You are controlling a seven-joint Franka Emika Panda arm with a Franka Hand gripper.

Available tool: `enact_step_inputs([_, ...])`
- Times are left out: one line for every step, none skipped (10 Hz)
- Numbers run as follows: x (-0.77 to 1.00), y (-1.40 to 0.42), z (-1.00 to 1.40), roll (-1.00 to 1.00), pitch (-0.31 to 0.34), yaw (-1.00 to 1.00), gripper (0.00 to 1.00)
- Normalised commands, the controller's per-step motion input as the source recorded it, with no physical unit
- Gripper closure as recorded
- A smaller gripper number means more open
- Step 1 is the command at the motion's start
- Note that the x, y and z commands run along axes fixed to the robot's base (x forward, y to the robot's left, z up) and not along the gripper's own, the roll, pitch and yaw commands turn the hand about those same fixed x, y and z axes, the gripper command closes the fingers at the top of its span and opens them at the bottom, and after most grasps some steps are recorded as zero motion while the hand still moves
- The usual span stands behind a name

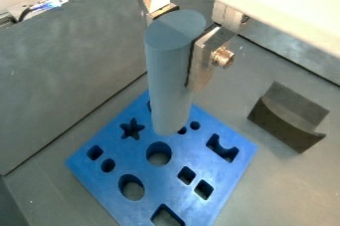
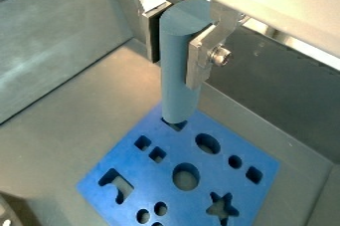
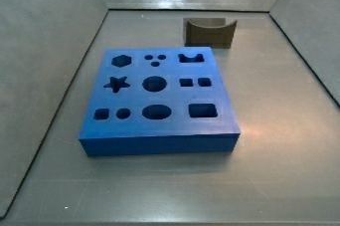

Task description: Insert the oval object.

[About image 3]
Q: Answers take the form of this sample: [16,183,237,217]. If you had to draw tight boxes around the blue shape sorter block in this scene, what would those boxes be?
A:
[79,47,240,156]

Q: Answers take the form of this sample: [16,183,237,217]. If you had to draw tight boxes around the dark curved cradle block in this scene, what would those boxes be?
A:
[183,18,237,49]

